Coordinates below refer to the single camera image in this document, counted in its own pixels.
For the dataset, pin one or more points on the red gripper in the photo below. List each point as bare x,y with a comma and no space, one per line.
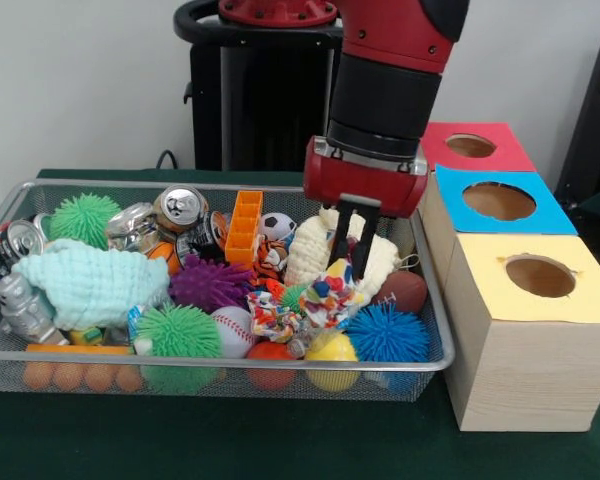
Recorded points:
360,182

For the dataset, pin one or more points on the multicolour patterned cloth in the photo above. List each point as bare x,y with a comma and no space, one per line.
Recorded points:
270,315
330,300

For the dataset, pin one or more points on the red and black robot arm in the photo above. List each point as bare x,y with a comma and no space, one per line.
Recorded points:
385,100

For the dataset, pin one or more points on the wooden box with three holes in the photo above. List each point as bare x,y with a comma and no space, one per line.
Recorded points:
530,375

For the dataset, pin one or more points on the cream knitted cloth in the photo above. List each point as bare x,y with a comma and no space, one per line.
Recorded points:
305,250

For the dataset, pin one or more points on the brown toy football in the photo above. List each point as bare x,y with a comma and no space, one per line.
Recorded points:
402,292

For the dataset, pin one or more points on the small soccer ball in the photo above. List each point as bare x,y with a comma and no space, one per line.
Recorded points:
277,227

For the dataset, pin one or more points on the blue spiky ball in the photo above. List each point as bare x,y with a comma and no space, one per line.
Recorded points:
387,334

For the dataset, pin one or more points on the orange plastic block tray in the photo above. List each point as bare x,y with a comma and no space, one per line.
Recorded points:
244,225

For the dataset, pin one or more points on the purple spiky ball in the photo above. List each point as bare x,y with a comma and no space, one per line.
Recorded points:
207,285

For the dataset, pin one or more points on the green spiky ball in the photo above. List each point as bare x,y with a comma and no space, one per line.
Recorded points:
82,217
175,330

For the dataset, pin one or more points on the mint green cloth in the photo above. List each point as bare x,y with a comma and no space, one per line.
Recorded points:
95,285

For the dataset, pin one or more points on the black flat panel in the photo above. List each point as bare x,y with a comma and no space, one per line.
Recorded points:
595,110

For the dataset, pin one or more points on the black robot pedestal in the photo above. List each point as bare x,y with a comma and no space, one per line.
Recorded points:
260,110

